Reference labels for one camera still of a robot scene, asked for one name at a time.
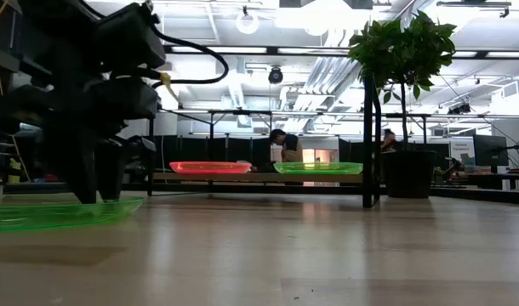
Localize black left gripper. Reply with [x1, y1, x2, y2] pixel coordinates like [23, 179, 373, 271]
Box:
[46, 76, 161, 204]

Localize green translucent plastic plate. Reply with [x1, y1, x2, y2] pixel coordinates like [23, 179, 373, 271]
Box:
[273, 161, 364, 176]
[0, 195, 145, 234]

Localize orange translucent plastic plate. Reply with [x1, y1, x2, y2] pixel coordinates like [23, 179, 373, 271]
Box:
[168, 161, 253, 175]

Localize wooden shelf black metal legs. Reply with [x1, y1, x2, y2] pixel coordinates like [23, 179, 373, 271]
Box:
[147, 75, 383, 210]

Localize black partition curtain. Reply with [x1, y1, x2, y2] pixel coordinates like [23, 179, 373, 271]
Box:
[152, 134, 271, 171]

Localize person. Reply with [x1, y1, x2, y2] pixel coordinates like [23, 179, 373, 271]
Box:
[380, 128, 400, 154]
[269, 128, 305, 173]

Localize green potted plant black pot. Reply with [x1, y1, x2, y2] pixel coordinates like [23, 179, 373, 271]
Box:
[347, 8, 459, 200]

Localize white printed sign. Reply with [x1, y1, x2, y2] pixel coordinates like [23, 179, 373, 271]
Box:
[448, 138, 476, 166]

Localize black computer monitor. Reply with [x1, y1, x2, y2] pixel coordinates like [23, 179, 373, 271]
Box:
[473, 134, 510, 167]

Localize yellow cable tag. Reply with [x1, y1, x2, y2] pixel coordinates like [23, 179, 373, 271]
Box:
[159, 71, 180, 103]

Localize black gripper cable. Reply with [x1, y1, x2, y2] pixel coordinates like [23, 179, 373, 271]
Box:
[151, 23, 230, 88]

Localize black dome camera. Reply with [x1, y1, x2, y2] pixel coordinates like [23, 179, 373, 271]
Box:
[267, 66, 284, 85]

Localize white ring lamp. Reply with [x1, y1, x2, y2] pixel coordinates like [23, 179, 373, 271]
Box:
[236, 10, 260, 35]

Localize black horizontal frame beam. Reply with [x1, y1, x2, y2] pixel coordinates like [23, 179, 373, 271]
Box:
[163, 45, 519, 60]

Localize black aluminium rig frame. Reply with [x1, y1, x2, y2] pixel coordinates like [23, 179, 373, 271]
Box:
[0, 181, 519, 206]

